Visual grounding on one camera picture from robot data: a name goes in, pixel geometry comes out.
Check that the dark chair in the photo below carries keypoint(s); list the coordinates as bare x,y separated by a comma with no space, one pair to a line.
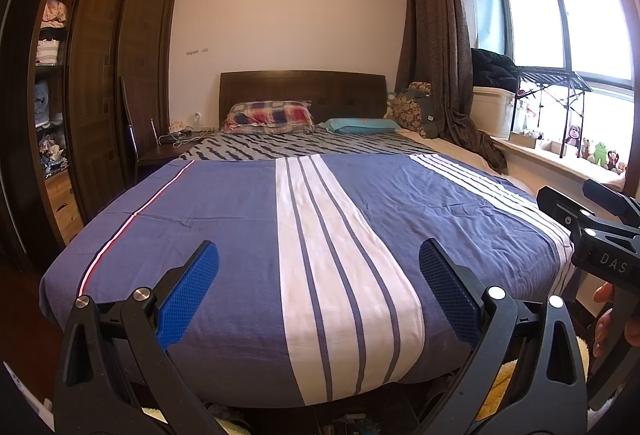
132,130

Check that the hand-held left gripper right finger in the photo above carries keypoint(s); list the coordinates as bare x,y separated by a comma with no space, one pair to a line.
447,295

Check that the white wall socket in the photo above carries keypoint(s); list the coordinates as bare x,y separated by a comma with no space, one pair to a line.
197,118

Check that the brown patterned backpack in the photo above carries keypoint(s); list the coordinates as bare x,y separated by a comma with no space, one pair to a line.
407,110

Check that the light blue folded clothes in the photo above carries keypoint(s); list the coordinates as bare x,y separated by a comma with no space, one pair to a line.
45,105

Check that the yellow fluffy rug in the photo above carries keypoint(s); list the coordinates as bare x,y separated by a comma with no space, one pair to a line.
495,390

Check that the white striped folded clothes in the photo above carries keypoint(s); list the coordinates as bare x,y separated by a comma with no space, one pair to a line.
49,52

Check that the teal pillow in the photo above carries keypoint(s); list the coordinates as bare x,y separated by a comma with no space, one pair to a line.
357,126

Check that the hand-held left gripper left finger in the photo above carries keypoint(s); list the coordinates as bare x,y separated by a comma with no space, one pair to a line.
190,295

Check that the white storage box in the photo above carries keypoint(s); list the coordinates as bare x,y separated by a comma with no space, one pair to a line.
492,112

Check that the dark wooden headboard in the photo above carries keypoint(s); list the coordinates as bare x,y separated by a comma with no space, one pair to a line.
300,85

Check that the dark wooden wardrobe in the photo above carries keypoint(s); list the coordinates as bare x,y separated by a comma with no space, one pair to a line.
100,90

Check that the brown plush monkey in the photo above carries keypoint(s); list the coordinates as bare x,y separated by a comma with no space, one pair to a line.
573,140

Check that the blue white striped blanket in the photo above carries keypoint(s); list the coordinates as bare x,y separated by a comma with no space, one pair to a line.
225,240

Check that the black jacket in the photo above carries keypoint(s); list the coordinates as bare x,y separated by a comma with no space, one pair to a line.
492,70

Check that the grey zigzag bed sheet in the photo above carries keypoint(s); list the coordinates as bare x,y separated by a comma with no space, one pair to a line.
310,145

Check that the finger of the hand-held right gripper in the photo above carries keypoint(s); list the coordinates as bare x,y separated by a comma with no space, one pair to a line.
610,197
562,210

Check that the black metal rack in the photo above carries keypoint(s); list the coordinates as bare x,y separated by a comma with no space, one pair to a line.
550,82

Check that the plaid pillow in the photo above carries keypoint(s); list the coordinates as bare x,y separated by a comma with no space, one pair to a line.
270,117

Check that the pink folded clothes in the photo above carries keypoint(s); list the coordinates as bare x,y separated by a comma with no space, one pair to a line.
55,14

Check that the person's right hand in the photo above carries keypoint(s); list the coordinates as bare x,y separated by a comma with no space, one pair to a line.
625,320

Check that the green plush frog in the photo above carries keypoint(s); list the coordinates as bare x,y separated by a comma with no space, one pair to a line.
601,154

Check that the brown curtain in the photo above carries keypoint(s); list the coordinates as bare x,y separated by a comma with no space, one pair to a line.
435,40

